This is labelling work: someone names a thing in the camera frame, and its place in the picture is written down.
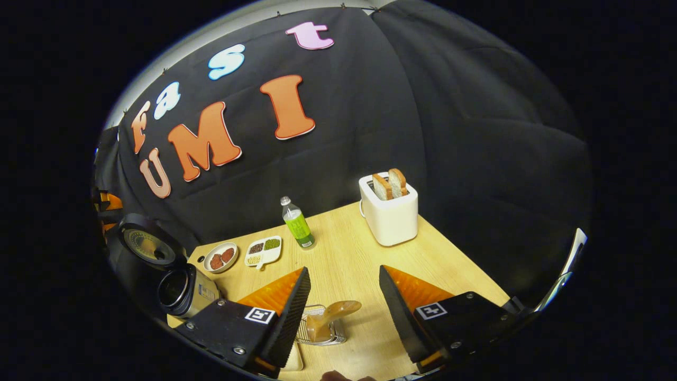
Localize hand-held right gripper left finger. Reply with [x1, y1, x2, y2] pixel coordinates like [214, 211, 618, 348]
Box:
[175, 266, 312, 377]

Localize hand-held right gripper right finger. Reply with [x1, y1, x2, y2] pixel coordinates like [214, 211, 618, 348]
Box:
[379, 265, 511, 374]

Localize wooden spoon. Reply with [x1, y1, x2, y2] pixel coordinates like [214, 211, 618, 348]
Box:
[307, 300, 362, 342]

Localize metal wire chopstick holder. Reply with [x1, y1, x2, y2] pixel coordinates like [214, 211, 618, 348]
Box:
[295, 304, 348, 346]

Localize black rice cooker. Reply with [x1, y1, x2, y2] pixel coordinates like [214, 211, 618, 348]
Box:
[117, 213, 222, 319]

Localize clear glass container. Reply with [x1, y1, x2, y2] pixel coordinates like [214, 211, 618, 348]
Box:
[283, 341, 305, 371]

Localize white divided bean dish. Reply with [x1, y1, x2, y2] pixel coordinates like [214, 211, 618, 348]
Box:
[244, 235, 283, 270]

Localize round plate with red meat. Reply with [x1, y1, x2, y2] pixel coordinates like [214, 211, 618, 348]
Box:
[203, 242, 240, 274]

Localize green drink bottle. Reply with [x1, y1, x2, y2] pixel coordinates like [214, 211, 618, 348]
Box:
[280, 196, 316, 250]

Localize white toaster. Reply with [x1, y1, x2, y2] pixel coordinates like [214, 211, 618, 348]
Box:
[359, 172, 419, 247]

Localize bread slice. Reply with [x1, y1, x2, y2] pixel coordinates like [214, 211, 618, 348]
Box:
[372, 174, 394, 201]
[388, 168, 408, 197]

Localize curved metal bar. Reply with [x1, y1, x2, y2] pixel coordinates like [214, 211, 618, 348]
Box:
[533, 228, 589, 314]

